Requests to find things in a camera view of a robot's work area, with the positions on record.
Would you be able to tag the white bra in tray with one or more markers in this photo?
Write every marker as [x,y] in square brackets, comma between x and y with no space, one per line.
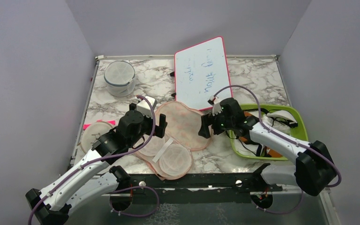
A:
[291,121]

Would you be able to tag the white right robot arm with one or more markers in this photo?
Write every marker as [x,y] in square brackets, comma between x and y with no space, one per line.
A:
[312,168]

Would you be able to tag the orange bra with black straps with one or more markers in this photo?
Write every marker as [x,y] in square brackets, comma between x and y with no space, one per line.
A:
[249,149]

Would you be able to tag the green plastic tray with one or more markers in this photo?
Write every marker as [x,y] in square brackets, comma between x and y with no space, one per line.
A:
[299,132]

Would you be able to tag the white cylindrical mesh bag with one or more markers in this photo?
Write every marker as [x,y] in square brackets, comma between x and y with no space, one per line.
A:
[120,78]

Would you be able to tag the pink sticky note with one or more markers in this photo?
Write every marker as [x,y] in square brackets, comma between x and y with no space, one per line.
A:
[109,123]

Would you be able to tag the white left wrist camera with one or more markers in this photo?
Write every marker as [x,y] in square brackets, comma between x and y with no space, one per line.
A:
[147,106]

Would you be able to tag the floral mesh laundry bag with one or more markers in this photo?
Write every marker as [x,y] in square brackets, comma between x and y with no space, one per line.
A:
[170,157]

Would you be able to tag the black mounting rail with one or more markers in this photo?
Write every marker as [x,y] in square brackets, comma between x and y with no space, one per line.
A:
[193,188]

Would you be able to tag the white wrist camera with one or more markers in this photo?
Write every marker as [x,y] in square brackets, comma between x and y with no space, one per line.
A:
[216,107]
[147,106]

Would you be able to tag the beige cylindrical mesh laundry bag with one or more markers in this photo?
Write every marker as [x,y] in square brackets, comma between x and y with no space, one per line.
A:
[91,135]

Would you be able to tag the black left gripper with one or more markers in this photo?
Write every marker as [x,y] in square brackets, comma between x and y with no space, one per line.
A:
[159,130]

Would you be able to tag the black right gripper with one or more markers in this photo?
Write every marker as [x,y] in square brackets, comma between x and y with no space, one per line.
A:
[207,120]

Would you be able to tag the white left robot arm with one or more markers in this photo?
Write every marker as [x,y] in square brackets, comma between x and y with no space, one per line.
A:
[54,204]

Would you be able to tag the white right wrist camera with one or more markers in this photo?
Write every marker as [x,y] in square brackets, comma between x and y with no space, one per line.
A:
[216,107]

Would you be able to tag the pink framed whiteboard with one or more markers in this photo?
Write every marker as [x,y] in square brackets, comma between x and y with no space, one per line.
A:
[200,71]

